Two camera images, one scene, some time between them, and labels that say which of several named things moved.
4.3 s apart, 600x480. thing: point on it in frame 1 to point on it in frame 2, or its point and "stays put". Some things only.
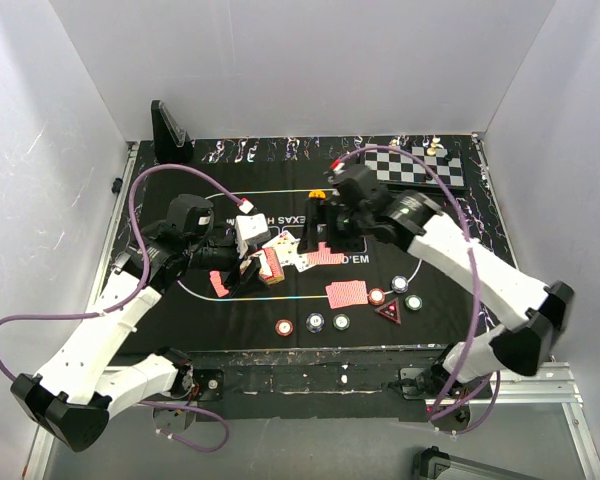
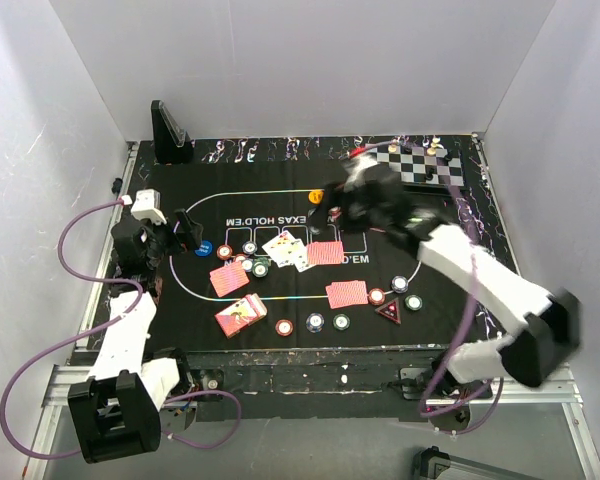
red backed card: x=324 y=255 stays put
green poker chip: x=413 y=302 stays put
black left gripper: x=235 y=281 to x=189 y=237
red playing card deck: x=270 y=271 to x=241 y=314
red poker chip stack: x=283 y=327 stays put
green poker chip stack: x=341 y=321 stays put
